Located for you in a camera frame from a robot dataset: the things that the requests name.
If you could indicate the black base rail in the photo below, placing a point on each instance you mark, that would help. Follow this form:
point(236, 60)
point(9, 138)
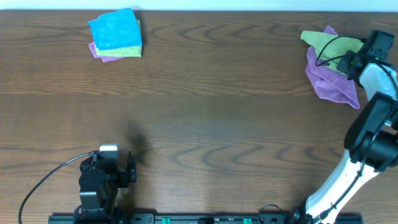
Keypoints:
point(148, 218)

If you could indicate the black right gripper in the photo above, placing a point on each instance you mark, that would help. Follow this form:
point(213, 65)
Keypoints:
point(344, 66)

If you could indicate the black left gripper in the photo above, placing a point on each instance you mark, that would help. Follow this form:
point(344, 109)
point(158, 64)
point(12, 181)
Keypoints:
point(131, 173)

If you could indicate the light green cloth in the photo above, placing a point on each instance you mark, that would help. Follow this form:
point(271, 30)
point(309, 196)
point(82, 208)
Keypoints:
point(328, 46)

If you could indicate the blue folded cloth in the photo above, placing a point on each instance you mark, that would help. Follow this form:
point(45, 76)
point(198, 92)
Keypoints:
point(115, 30)

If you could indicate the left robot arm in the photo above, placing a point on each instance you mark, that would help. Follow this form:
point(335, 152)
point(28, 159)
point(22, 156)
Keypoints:
point(99, 183)

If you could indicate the purple crumpled cloth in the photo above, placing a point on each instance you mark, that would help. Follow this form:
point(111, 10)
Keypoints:
point(334, 88)

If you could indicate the purple folded cloth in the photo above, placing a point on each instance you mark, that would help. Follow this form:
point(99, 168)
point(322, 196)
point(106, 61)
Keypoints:
point(104, 59)

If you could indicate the green folded cloth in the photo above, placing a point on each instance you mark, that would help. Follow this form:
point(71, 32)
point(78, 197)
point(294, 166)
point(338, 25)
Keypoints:
point(135, 51)

